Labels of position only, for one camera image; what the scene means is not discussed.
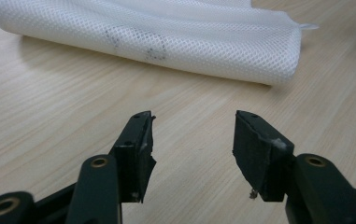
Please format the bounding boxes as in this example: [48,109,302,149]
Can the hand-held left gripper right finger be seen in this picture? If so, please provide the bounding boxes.
[232,109,296,203]

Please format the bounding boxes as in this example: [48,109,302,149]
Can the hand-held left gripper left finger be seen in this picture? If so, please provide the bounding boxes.
[108,110,157,204]

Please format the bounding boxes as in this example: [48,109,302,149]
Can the white mesh laundry bag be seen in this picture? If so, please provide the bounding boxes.
[0,0,320,87]

